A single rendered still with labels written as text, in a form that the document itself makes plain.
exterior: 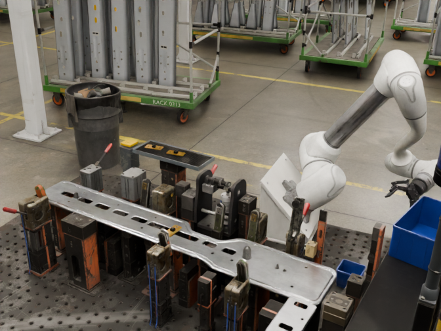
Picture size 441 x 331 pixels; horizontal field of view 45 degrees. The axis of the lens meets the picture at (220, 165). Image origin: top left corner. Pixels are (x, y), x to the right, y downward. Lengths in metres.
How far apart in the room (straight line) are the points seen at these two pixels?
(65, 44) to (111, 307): 4.68
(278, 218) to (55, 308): 1.09
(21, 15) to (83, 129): 1.33
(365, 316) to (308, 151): 1.10
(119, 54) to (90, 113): 1.92
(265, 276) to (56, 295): 0.93
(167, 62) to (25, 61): 1.60
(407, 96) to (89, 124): 3.16
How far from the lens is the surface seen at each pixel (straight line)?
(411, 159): 2.77
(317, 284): 1.94
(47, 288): 2.46
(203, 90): 6.26
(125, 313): 2.27
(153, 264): 2.01
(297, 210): 2.03
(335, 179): 2.54
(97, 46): 6.68
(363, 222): 4.33
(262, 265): 2.00
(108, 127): 4.86
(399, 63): 2.40
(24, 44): 5.61
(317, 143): 2.64
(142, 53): 6.42
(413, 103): 2.31
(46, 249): 2.49
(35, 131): 5.89
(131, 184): 2.39
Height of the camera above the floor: 2.17
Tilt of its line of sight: 26 degrees down
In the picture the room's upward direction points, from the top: 1 degrees clockwise
